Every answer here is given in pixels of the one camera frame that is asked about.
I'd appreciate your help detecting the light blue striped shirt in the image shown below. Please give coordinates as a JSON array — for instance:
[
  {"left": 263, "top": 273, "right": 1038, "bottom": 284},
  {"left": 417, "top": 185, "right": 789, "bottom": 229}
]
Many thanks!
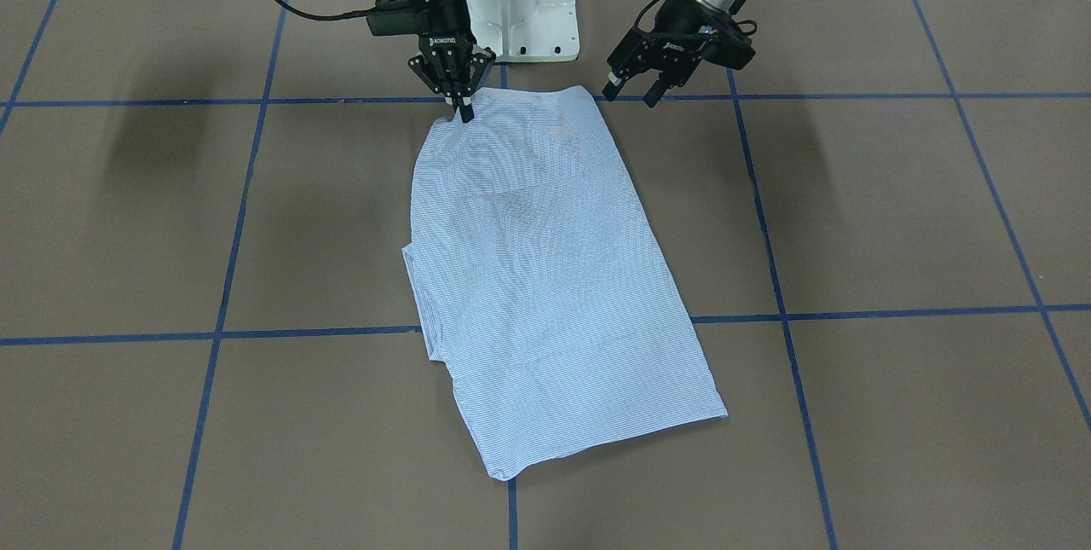
[{"left": 401, "top": 86, "right": 728, "bottom": 481}]

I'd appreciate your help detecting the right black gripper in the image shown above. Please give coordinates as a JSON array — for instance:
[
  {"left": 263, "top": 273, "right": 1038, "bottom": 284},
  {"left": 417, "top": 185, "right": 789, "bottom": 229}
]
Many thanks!
[{"left": 367, "top": 0, "right": 496, "bottom": 123}]

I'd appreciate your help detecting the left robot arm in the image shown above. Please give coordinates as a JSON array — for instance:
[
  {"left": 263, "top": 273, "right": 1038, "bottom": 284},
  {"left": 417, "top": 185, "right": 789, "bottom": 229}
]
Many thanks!
[{"left": 603, "top": 0, "right": 822, "bottom": 107}]

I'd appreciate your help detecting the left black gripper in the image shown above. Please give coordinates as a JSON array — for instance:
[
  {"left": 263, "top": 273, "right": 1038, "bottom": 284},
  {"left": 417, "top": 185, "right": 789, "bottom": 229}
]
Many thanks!
[{"left": 603, "top": 0, "right": 756, "bottom": 108}]

